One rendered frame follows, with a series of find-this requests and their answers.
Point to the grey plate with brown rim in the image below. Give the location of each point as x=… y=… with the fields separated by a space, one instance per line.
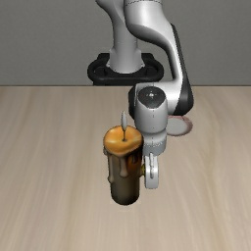
x=178 y=125

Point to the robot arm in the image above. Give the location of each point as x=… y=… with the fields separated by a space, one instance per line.
x=153 y=39

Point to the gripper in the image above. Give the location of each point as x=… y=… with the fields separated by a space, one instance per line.
x=152 y=178

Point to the brown candle with orange top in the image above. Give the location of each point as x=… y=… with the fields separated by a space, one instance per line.
x=125 y=170

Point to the yellow lemon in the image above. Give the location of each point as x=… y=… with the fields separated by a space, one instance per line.
x=143 y=168

